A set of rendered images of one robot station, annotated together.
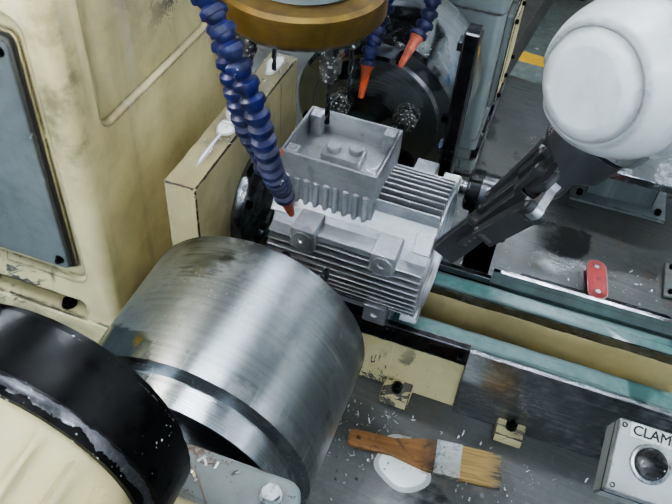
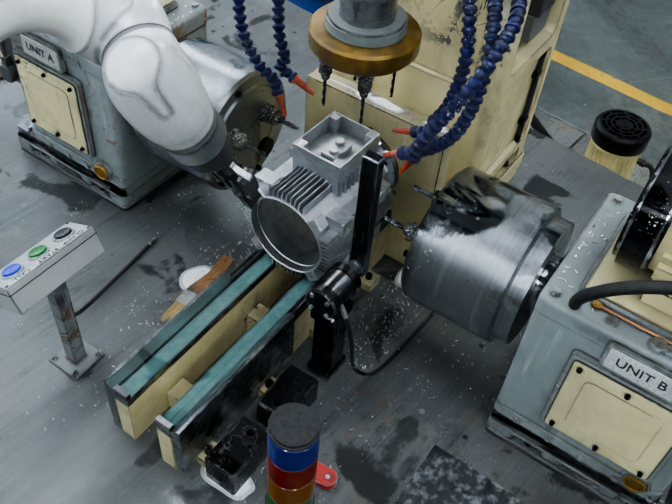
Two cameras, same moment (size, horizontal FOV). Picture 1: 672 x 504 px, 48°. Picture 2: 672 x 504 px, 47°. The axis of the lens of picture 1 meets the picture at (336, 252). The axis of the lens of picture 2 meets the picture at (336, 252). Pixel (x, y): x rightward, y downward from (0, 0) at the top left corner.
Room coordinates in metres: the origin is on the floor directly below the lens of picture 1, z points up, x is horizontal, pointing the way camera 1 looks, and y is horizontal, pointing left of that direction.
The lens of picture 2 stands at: (0.99, -1.01, 1.98)
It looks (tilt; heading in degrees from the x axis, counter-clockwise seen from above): 47 degrees down; 104
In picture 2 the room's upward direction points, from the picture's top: 6 degrees clockwise
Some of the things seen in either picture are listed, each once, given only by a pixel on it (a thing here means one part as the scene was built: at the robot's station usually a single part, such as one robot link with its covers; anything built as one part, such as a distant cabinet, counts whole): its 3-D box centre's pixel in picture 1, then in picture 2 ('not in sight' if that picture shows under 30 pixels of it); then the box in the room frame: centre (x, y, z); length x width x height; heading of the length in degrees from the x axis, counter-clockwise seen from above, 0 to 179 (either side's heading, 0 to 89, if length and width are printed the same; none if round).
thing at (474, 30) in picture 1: (457, 118); (364, 218); (0.82, -0.14, 1.12); 0.04 x 0.03 x 0.26; 74
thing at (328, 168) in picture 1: (341, 163); (335, 154); (0.72, 0.00, 1.11); 0.12 x 0.11 x 0.07; 72
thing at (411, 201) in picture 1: (365, 228); (319, 205); (0.71, -0.04, 1.01); 0.20 x 0.19 x 0.19; 72
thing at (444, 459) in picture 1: (424, 454); (200, 290); (0.51, -0.14, 0.80); 0.21 x 0.05 x 0.01; 81
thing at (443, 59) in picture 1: (397, 75); (500, 263); (1.04, -0.07, 1.04); 0.41 x 0.25 x 0.25; 164
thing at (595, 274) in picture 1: (595, 282); (312, 471); (0.84, -0.43, 0.81); 0.09 x 0.03 x 0.02; 171
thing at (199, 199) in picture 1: (218, 208); (379, 164); (0.77, 0.17, 0.97); 0.30 x 0.11 x 0.34; 164
